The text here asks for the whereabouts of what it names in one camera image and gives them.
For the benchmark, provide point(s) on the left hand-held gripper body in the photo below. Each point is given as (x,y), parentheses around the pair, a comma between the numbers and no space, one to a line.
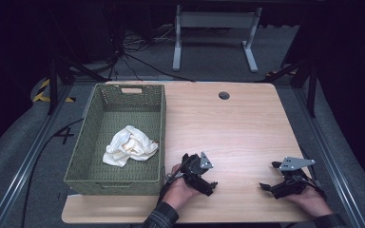
(195,165)

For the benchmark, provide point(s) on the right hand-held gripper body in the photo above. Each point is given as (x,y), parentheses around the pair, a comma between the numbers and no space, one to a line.
(293,182)

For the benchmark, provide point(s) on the white cloth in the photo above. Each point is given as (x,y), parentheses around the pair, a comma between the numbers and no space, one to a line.
(130,144)

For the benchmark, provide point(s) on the green woven basket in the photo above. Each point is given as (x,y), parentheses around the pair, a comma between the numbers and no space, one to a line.
(123,118)

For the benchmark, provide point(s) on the person's left hand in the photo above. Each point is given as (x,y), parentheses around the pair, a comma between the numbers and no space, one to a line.
(179,191)

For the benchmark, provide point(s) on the person's right hand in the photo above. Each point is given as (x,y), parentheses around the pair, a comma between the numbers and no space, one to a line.
(310,201)

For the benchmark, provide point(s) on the black metal stand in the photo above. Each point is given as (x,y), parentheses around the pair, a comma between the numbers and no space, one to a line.
(312,95)
(53,88)

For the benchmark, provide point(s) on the yellow black hazard tape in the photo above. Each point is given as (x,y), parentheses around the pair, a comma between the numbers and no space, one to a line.
(41,95)

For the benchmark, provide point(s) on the metal floor rail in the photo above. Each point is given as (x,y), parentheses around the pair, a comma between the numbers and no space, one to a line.
(329,164)
(22,171)

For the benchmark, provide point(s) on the white metal table frame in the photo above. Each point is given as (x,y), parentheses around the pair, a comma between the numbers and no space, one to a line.
(215,19)

